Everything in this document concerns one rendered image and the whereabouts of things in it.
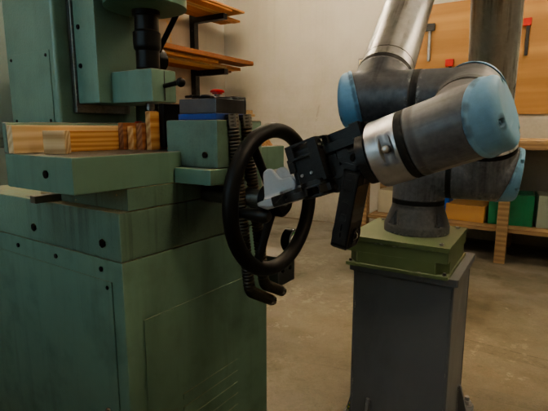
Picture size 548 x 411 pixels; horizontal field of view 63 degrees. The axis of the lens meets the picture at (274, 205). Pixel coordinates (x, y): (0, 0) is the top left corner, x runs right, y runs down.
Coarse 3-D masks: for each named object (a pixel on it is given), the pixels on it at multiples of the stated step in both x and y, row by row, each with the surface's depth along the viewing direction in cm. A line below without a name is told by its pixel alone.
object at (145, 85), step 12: (120, 72) 100; (132, 72) 98; (144, 72) 95; (156, 72) 95; (168, 72) 98; (120, 84) 100; (132, 84) 98; (144, 84) 96; (156, 84) 96; (120, 96) 101; (132, 96) 99; (144, 96) 96; (156, 96) 96; (168, 96) 99
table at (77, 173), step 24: (24, 168) 77; (48, 168) 73; (72, 168) 69; (96, 168) 73; (120, 168) 77; (144, 168) 81; (168, 168) 86; (192, 168) 84; (72, 192) 70; (96, 192) 74
